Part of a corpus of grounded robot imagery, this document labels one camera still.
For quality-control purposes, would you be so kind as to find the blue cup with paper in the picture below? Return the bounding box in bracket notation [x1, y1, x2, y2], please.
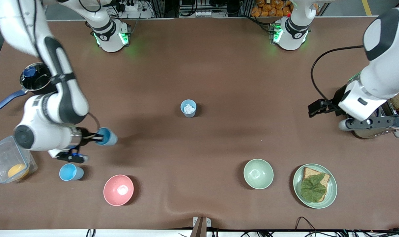
[180, 99, 197, 118]

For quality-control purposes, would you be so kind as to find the beige and chrome toaster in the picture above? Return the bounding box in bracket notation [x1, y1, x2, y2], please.
[351, 99, 399, 139]

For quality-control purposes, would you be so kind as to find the pink bowl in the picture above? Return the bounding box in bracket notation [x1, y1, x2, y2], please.
[103, 174, 134, 207]

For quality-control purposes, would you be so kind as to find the brown bread slice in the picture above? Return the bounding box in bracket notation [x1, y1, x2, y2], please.
[302, 167, 331, 202]

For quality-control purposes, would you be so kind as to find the clear plastic container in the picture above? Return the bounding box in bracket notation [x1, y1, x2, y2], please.
[0, 135, 38, 184]

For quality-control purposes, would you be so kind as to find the green plate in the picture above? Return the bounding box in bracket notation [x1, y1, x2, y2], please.
[293, 163, 338, 209]

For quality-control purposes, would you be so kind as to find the green lettuce leaf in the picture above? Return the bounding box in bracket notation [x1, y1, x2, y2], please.
[300, 173, 328, 202]

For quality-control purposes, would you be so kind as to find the green bowl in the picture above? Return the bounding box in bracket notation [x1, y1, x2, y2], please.
[243, 159, 274, 190]

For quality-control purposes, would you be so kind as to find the bag of orange buns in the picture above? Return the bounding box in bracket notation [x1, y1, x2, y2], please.
[251, 0, 294, 17]

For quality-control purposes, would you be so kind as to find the white power strip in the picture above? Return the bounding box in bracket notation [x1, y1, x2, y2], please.
[119, 0, 144, 12]

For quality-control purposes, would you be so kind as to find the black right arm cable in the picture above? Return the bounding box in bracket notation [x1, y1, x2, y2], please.
[87, 112, 101, 133]

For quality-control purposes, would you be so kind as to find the black pot with blue handle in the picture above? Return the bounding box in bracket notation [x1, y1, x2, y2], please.
[0, 62, 59, 114]

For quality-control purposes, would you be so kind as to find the black looped floor cable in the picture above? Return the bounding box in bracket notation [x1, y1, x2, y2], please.
[295, 216, 318, 231]

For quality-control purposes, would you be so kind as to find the metal table clamp bracket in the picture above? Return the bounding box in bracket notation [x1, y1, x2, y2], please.
[192, 216, 212, 237]

